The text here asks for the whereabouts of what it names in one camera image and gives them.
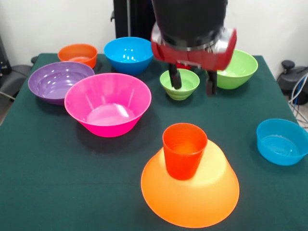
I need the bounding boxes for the dark green tablecloth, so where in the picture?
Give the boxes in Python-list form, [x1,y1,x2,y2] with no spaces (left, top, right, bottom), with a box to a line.
[0,52,308,231]

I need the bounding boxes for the purple bowl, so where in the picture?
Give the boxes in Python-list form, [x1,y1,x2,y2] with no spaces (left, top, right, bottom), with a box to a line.
[27,61,95,106]

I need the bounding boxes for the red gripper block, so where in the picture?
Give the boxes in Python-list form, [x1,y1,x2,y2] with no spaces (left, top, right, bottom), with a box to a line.
[151,24,238,95]

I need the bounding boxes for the blue bowl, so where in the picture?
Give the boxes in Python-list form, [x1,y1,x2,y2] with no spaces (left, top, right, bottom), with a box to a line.
[103,37,154,76]

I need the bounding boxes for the tangle of cables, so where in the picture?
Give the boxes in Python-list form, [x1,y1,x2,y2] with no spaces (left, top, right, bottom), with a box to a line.
[288,73,308,123]

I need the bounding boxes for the blue cup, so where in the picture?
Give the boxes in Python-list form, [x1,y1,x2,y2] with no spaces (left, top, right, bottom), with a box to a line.
[256,118,308,167]

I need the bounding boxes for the small green bowl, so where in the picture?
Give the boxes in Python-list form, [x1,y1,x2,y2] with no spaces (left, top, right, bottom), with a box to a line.
[160,68,200,101]

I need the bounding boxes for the large orange bowl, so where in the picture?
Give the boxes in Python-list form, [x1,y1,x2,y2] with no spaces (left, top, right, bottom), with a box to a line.
[141,139,240,229]

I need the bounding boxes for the orange cup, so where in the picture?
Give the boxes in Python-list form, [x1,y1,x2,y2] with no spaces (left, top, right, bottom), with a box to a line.
[57,43,98,69]
[162,123,208,180]

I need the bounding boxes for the large pink bowl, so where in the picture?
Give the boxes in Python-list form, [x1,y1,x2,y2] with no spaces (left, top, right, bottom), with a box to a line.
[64,73,152,138]

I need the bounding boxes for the large green bowl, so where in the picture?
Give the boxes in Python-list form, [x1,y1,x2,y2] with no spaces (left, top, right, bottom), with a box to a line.
[216,49,258,90]

